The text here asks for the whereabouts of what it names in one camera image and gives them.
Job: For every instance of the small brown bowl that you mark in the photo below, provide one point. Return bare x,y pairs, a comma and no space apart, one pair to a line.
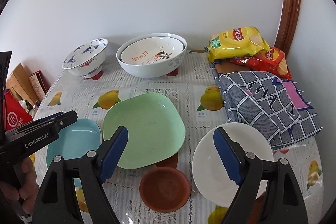
164,189

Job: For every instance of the grey checked cloth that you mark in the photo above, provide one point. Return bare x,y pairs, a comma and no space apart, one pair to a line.
273,106

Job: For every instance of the patterned book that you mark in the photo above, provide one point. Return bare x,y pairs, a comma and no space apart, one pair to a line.
39,84

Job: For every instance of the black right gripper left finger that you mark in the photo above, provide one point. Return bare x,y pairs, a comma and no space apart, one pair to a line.
57,201

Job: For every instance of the white round bowl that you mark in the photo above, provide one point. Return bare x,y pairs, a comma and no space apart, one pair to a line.
213,163

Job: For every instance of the left hand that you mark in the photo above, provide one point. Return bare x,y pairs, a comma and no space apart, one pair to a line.
29,190

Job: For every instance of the blue square plate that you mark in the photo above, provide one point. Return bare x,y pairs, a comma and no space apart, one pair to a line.
75,140

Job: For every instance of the brown wooden door frame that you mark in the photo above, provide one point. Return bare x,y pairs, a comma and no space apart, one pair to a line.
288,24

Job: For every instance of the wooden board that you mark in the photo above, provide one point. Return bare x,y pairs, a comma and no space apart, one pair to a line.
19,82

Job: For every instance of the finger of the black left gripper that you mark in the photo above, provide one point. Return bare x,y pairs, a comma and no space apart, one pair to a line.
61,120

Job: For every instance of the red chips bag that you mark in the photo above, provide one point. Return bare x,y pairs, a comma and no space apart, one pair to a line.
272,61

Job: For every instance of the white lemon print bowl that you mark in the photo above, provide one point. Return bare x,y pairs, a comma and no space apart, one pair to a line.
151,50

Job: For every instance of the large white bowl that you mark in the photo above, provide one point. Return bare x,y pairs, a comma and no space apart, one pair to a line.
156,69

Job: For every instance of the red package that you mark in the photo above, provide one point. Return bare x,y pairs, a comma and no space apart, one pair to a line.
15,114

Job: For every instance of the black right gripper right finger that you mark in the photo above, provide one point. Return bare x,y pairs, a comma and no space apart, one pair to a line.
284,201

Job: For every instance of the blue crane pattern bowl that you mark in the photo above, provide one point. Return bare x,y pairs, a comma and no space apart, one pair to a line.
86,60

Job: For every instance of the yellow chips bag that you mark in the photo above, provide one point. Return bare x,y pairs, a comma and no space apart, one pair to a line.
238,42

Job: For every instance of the green square plate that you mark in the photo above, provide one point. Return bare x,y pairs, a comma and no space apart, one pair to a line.
155,129

